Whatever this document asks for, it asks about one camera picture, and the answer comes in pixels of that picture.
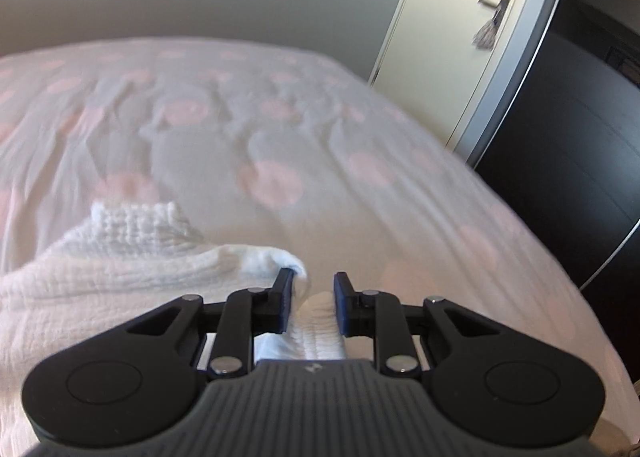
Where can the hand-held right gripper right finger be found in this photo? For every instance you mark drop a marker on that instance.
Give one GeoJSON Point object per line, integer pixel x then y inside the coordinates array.
{"type": "Point", "coordinates": [341, 304]}

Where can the pink dotted bed cover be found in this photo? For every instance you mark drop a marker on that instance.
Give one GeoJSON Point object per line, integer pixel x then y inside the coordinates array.
{"type": "Point", "coordinates": [350, 137]}

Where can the small patterned fabric pouch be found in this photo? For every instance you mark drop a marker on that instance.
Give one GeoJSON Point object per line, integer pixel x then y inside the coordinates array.
{"type": "Point", "coordinates": [485, 37]}

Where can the white muslin pants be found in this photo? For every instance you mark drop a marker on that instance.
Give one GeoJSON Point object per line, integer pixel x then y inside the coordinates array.
{"type": "Point", "coordinates": [125, 277]}

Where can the black wardrobe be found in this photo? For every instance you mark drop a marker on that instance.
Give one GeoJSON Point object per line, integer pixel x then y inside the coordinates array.
{"type": "Point", "coordinates": [575, 137]}

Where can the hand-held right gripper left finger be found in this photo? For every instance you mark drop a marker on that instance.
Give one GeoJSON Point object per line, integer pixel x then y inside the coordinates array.
{"type": "Point", "coordinates": [285, 304]}

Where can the white door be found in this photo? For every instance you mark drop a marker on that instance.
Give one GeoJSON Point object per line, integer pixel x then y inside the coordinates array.
{"type": "Point", "coordinates": [440, 12]}

